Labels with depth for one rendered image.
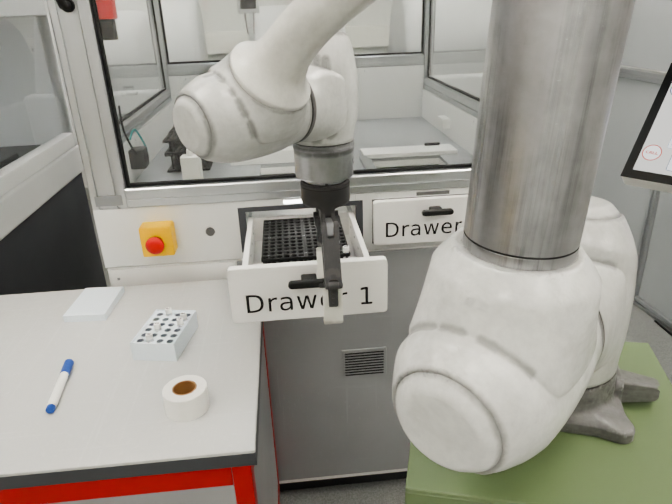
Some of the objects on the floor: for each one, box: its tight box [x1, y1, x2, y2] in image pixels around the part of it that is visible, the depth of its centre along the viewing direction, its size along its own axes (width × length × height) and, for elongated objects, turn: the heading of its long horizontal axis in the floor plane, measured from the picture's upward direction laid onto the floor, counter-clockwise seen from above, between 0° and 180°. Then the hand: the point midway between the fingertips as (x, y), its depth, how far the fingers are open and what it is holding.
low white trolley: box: [0, 279, 280, 504], centre depth 121 cm, size 58×62×76 cm
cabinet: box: [107, 245, 439, 491], centre depth 195 cm, size 95×103×80 cm
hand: (329, 295), depth 93 cm, fingers open, 13 cm apart
